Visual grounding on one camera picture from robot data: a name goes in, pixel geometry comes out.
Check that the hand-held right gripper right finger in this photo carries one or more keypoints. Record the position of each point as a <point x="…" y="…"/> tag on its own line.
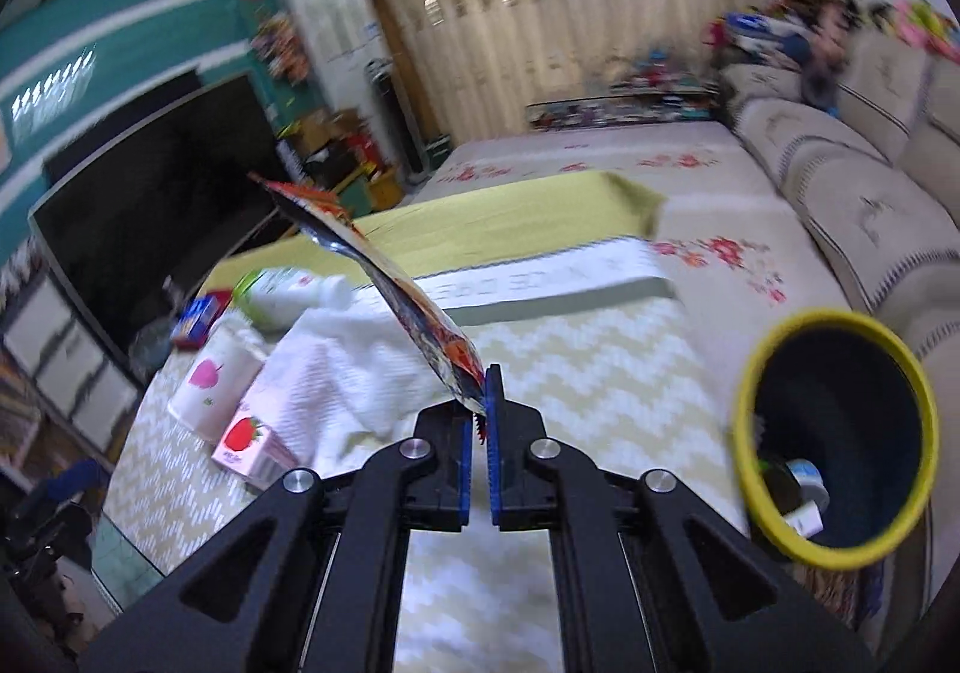
<point x="495" y="433"/>

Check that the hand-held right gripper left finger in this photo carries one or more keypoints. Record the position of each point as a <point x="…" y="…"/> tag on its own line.
<point x="466" y="485"/>

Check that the dark printed snack wrapper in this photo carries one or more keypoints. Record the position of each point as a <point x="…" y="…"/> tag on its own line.
<point x="405" y="305"/>

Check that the white paper towel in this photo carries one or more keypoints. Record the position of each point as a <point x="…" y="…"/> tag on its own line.
<point x="345" y="373"/>

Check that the pink strawberry milk carton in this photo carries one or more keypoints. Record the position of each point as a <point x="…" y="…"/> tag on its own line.
<point x="251" y="444"/>

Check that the green and white bottle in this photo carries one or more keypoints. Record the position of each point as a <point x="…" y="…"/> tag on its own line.
<point x="277" y="294"/>

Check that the black bin with yellow rim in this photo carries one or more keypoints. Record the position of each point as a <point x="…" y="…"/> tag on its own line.
<point x="862" y="418"/>

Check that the patterned tablecloth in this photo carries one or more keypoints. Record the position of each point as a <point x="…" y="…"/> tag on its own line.
<point x="600" y="380"/>

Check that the white plastic drawer unit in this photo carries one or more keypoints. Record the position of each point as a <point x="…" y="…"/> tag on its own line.
<point x="60" y="365"/>

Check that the small yellow bin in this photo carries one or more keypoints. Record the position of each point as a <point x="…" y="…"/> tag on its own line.
<point x="384" y="188"/>

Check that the floral beige cloth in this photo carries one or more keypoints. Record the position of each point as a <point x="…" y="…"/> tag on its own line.
<point x="600" y="156"/>

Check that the red fire extinguisher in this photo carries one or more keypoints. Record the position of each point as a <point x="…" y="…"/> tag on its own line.
<point x="364" y="147"/>

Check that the black tower fan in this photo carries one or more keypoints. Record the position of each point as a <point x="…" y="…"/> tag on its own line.
<point x="394" y="118"/>

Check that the open cardboard boxes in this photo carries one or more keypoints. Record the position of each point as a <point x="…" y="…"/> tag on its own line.
<point x="326" y="133"/>

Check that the low glass table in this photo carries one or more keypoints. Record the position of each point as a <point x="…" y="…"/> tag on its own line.
<point x="622" y="107"/>

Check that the large black television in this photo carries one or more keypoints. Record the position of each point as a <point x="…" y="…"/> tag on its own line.
<point x="150" y="208"/>

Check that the white standing air conditioner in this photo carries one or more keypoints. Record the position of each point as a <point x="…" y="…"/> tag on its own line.
<point x="337" y="36"/>

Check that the beige curtains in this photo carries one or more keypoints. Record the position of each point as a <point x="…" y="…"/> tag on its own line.
<point x="562" y="6"/>

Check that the beige sofa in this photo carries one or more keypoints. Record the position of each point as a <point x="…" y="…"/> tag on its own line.
<point x="847" y="171"/>

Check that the hanging flower decoration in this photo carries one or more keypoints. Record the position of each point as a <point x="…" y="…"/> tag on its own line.
<point x="279" y="47"/>

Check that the pile of plush toys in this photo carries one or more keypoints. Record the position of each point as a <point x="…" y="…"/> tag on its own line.
<point x="922" y="21"/>

